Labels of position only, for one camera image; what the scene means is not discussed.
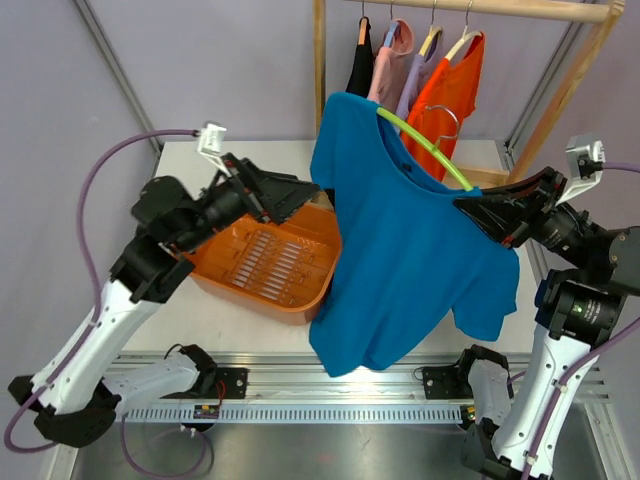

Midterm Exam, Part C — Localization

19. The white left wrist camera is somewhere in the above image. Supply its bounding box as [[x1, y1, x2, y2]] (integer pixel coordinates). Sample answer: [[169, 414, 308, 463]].
[[196, 121, 230, 177]]

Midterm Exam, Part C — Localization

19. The wooden clothes rack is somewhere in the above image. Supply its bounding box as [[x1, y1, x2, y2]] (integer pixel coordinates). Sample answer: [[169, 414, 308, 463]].
[[312, 0, 626, 190]]

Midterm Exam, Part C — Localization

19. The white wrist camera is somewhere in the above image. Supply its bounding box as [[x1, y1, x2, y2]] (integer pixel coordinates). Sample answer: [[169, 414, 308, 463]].
[[196, 121, 230, 177], [557, 134, 606, 205]]

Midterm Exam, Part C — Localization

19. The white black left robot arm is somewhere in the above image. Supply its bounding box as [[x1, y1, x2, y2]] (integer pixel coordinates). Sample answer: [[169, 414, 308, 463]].
[[9, 153, 320, 448]]

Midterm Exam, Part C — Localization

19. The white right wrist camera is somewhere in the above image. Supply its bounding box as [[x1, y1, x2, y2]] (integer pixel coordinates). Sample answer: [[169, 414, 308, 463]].
[[557, 134, 606, 205]]

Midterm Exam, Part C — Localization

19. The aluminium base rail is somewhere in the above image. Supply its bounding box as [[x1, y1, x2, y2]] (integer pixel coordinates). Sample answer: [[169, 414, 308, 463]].
[[67, 352, 611, 426]]

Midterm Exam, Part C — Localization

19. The orange t shirt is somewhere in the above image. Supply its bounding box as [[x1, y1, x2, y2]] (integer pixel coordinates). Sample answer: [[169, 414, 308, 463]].
[[405, 33, 486, 160]]

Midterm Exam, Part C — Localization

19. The aluminium frame post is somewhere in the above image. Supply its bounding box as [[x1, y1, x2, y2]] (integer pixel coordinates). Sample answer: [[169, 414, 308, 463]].
[[500, 22, 588, 172], [71, 0, 155, 132]]

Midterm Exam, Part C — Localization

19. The cream clothes hanger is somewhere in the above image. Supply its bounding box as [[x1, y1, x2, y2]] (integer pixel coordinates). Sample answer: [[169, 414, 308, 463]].
[[444, 0, 483, 62]]

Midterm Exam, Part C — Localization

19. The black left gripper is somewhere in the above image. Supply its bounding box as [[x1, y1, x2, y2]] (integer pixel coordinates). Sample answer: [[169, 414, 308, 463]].
[[177, 153, 320, 253]]

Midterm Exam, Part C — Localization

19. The light blue clothes hanger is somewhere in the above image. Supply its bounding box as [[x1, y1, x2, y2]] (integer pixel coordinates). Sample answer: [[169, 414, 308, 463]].
[[383, 0, 400, 48]]

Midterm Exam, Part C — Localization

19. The purple t shirt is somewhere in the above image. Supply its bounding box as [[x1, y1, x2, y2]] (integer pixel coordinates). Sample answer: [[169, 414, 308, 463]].
[[395, 32, 443, 120]]

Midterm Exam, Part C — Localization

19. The yellow clothes hanger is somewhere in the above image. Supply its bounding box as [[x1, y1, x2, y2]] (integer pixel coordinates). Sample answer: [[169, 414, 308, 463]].
[[419, 0, 443, 59]]

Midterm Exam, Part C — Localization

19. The black t shirt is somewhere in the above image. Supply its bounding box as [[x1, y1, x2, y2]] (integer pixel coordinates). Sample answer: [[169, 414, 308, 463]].
[[346, 25, 374, 98]]

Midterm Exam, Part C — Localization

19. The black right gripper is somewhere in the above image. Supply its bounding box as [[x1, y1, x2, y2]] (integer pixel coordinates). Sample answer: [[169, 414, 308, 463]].
[[457, 167, 607, 274]]

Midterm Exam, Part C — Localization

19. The orange plastic basket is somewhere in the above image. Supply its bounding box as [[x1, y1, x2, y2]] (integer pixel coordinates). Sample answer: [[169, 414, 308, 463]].
[[188, 203, 341, 326]]

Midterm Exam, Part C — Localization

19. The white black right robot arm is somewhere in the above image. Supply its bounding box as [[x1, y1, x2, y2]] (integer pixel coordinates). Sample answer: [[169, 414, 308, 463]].
[[415, 168, 639, 479]]

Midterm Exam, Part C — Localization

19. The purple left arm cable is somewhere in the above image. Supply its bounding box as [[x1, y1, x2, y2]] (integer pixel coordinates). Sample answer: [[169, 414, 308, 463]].
[[3, 128, 216, 475]]

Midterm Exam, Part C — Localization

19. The pink t shirt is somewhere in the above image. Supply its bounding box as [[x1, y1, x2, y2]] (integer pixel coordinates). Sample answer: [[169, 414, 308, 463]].
[[367, 19, 415, 110]]

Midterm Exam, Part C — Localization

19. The green clothes hanger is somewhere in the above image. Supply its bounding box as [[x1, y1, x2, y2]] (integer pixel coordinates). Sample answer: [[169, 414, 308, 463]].
[[376, 107, 473, 191]]

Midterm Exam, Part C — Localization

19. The orange clothes hanger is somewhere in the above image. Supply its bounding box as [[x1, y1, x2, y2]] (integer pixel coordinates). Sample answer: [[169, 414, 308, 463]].
[[357, 1, 370, 46]]

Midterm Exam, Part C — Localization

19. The blue t shirt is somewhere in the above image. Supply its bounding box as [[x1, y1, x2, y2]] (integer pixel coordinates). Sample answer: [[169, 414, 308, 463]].
[[309, 92, 520, 377]]

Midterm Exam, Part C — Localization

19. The right aluminium frame post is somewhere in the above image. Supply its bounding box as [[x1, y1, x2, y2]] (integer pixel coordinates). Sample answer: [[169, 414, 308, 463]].
[[500, 22, 588, 172]]

